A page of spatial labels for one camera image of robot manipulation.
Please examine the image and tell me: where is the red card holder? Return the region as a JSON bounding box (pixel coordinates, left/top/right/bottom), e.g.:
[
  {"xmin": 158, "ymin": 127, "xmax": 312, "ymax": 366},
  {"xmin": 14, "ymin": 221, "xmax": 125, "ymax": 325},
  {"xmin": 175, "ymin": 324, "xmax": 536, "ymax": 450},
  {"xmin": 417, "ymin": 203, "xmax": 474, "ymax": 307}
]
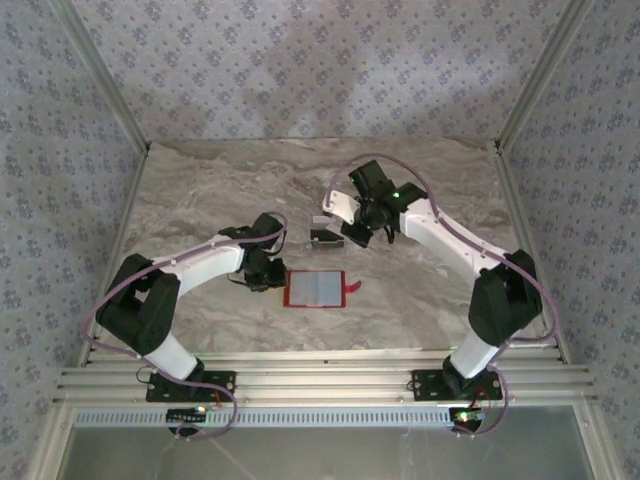
[{"xmin": 282, "ymin": 269, "xmax": 362, "ymax": 309}]

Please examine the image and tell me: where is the clear acrylic card stand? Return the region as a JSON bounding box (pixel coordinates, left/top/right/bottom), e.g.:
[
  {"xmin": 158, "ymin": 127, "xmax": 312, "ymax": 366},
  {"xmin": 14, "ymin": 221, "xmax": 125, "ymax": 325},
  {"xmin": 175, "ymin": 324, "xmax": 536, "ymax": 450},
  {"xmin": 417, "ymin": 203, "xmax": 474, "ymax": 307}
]
[{"xmin": 304, "ymin": 237, "xmax": 349, "ymax": 253}]

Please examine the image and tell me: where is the wide aluminium base beam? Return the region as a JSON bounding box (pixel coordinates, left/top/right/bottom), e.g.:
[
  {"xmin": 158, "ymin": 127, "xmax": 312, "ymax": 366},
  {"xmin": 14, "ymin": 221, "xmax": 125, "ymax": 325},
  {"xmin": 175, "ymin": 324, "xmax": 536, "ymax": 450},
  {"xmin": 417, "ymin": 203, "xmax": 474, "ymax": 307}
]
[{"xmin": 52, "ymin": 366, "xmax": 599, "ymax": 407}]

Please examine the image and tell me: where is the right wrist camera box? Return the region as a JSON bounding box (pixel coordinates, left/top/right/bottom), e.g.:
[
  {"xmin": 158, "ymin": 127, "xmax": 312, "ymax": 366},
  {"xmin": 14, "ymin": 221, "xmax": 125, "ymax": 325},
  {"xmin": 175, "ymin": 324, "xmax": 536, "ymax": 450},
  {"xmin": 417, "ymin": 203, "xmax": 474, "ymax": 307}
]
[{"xmin": 322, "ymin": 189, "xmax": 362, "ymax": 221}]

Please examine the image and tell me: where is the narrow aluminium rail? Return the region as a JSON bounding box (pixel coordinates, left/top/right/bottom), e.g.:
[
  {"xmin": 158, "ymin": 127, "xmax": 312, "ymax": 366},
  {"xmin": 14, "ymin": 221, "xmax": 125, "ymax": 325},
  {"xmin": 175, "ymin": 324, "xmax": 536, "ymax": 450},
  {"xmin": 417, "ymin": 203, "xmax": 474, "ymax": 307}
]
[{"xmin": 87, "ymin": 348, "xmax": 564, "ymax": 369}]

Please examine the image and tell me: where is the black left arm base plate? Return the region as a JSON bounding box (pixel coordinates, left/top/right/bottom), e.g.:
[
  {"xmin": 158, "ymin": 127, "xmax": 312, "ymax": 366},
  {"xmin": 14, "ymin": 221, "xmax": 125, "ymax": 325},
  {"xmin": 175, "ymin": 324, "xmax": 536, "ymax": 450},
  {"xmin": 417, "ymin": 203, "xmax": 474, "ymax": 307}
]
[{"xmin": 145, "ymin": 369, "xmax": 237, "ymax": 404}]

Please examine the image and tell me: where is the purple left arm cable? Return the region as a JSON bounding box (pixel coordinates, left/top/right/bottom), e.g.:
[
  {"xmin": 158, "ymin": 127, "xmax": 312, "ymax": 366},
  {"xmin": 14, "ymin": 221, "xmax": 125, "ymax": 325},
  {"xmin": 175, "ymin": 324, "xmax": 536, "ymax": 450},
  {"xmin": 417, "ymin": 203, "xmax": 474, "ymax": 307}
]
[{"xmin": 81, "ymin": 213, "xmax": 290, "ymax": 445}]

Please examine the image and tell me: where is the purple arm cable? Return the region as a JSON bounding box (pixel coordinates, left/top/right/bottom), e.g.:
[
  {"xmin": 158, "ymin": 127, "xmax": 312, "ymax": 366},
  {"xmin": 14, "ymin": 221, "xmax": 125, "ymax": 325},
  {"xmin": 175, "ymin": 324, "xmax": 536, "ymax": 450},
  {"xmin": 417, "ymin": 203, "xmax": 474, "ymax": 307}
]
[
  {"xmin": 325, "ymin": 152, "xmax": 560, "ymax": 441},
  {"xmin": 81, "ymin": 213, "xmax": 290, "ymax": 445}
]

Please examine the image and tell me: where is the grey slotted cable duct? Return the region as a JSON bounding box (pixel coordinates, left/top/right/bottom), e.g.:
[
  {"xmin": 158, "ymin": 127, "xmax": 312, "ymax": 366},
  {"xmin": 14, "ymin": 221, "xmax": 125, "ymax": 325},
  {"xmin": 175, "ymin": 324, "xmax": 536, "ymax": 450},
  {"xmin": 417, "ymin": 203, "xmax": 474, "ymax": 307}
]
[{"xmin": 73, "ymin": 407, "xmax": 454, "ymax": 430}]

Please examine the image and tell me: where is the aluminium side rail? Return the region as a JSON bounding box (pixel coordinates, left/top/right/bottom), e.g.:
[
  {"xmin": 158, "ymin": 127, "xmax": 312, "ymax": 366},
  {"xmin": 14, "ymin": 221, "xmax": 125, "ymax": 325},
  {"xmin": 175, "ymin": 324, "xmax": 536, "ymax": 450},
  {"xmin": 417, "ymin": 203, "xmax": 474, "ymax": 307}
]
[
  {"xmin": 74, "ymin": 144, "xmax": 151, "ymax": 366},
  {"xmin": 494, "ymin": 144, "xmax": 570, "ymax": 364}
]

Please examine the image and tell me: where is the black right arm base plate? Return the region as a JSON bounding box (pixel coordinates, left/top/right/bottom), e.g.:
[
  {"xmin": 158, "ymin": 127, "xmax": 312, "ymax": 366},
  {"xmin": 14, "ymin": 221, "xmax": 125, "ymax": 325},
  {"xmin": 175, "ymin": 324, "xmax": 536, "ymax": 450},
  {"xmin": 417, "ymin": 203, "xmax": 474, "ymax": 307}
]
[{"xmin": 410, "ymin": 368, "xmax": 503, "ymax": 401}]

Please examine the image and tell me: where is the aluminium corner post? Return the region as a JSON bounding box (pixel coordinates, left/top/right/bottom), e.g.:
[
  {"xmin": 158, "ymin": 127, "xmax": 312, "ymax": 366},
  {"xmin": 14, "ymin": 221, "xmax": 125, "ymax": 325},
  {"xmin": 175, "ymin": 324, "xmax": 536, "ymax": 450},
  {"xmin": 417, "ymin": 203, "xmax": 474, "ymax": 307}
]
[
  {"xmin": 494, "ymin": 0, "xmax": 599, "ymax": 154},
  {"xmin": 49, "ymin": 0, "xmax": 151, "ymax": 154}
]

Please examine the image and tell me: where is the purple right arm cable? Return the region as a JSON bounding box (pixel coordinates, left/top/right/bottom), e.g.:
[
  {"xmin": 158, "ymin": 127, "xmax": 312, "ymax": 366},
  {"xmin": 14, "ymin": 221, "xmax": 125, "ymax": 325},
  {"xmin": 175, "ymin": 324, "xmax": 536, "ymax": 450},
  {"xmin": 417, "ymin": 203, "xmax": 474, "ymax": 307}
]
[{"xmin": 325, "ymin": 152, "xmax": 560, "ymax": 441}]

